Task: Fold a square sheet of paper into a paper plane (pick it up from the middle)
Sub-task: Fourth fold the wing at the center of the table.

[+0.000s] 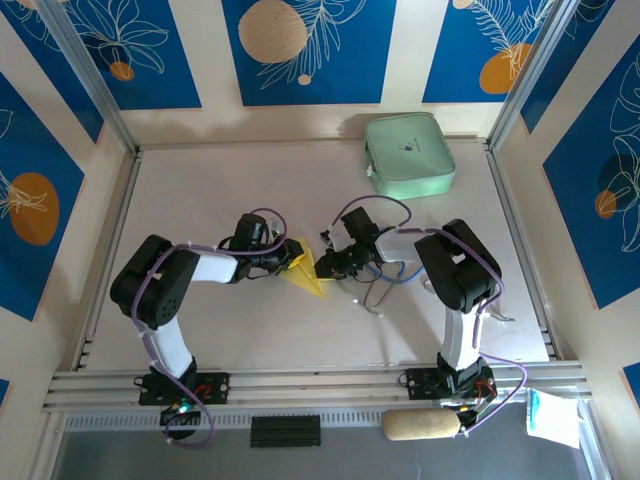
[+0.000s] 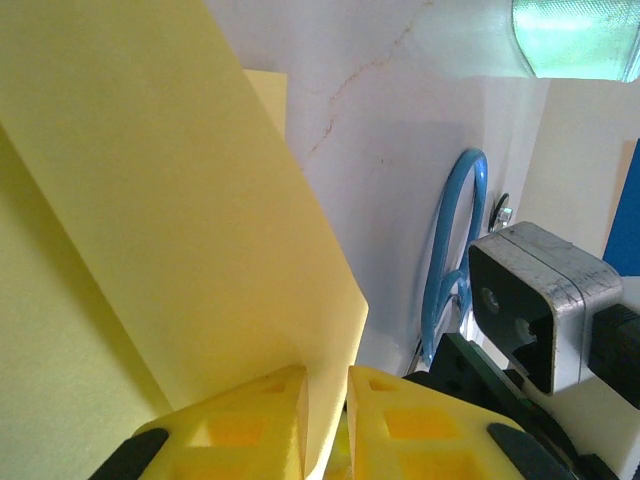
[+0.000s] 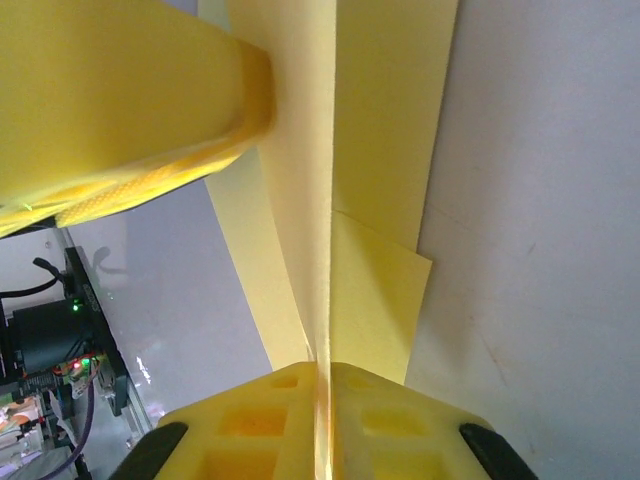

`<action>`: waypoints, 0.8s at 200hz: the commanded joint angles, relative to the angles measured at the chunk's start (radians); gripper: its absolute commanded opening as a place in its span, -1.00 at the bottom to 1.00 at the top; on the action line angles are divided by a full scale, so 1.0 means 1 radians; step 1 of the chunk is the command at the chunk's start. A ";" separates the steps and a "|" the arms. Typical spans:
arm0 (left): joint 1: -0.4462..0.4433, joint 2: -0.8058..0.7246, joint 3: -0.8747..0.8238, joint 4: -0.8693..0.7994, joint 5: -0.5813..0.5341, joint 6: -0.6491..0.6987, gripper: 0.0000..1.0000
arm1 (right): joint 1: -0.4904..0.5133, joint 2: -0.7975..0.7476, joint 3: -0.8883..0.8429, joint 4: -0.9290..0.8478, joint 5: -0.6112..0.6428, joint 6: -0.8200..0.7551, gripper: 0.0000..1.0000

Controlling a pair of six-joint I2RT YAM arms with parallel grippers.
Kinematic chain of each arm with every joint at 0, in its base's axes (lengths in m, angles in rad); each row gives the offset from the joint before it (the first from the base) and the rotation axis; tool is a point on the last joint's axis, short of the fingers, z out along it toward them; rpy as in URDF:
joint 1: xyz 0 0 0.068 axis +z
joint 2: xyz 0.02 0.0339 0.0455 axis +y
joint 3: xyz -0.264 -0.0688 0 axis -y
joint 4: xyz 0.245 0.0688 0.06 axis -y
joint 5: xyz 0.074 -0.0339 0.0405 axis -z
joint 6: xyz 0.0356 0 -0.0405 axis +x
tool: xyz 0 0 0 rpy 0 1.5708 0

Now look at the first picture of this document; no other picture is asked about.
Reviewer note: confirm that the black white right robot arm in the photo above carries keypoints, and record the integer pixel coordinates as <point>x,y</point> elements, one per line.
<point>460,265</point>

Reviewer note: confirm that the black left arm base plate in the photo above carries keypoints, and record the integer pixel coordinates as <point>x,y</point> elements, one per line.
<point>215,387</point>

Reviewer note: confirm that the white packet teal print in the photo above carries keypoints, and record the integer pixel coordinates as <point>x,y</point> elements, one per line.
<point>552,417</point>

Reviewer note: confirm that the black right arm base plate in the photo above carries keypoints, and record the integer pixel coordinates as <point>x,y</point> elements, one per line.
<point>420,385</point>

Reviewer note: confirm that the aluminium cross rail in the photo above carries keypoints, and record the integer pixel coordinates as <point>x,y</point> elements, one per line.
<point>325,380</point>

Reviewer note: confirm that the blue tube stethoscope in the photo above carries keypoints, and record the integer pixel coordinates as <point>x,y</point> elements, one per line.
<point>385,285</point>

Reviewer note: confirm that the yellow square paper sheet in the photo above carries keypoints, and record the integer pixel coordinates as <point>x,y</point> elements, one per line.
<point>310,282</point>

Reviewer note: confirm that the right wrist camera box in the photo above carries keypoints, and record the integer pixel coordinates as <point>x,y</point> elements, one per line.
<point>332,235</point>

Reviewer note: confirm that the controller board green light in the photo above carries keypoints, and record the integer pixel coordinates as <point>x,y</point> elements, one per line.
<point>181,411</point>

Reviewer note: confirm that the black ribbed block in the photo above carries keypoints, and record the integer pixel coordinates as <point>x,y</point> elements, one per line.
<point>285,431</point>

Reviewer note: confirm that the beige foam roller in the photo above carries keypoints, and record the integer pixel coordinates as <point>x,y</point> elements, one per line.
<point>420,425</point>

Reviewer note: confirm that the mint green zip pouch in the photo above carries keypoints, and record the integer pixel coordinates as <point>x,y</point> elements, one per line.
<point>410,155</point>

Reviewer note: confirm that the aluminium side rail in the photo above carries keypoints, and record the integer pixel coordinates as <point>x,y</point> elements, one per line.
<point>124,200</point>
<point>507,200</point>

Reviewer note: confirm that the aluminium frame post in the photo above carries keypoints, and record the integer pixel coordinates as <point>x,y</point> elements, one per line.
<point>531,75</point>
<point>91,75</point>

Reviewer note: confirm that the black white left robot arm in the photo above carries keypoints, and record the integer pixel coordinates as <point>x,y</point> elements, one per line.
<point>155,285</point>

